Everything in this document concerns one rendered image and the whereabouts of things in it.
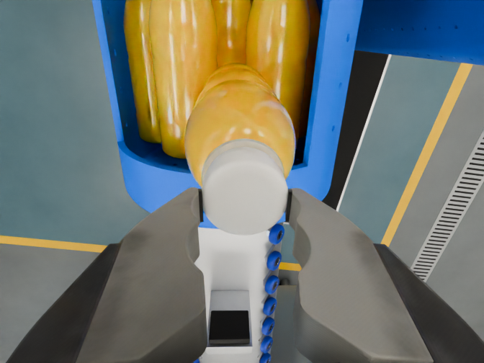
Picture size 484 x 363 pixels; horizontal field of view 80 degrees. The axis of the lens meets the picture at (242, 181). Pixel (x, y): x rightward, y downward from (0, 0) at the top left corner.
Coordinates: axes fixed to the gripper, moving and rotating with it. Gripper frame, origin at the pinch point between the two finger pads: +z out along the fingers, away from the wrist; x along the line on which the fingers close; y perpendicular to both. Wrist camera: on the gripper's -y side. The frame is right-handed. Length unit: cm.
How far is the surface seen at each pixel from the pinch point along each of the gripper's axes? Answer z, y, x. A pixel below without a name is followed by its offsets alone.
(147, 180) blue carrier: 15.4, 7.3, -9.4
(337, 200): 121, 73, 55
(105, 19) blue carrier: 24.3, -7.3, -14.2
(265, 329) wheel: 38, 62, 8
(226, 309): 37, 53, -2
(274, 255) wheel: 39, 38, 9
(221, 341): 28, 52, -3
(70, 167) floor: 135, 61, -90
